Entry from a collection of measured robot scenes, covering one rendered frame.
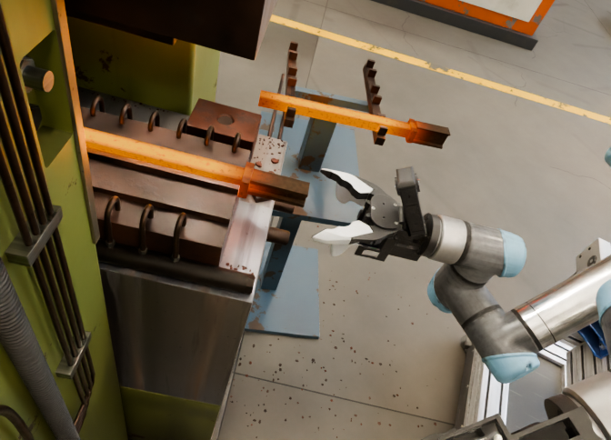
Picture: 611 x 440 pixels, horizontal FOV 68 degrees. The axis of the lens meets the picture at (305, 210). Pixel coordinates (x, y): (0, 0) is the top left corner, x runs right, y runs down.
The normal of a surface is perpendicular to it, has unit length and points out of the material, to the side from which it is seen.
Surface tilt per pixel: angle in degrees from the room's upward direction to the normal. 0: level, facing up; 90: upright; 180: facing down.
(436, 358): 0
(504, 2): 90
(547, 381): 0
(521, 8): 90
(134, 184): 0
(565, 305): 42
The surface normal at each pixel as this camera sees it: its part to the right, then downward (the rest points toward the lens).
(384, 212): 0.24, -0.65
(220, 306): -0.11, 0.72
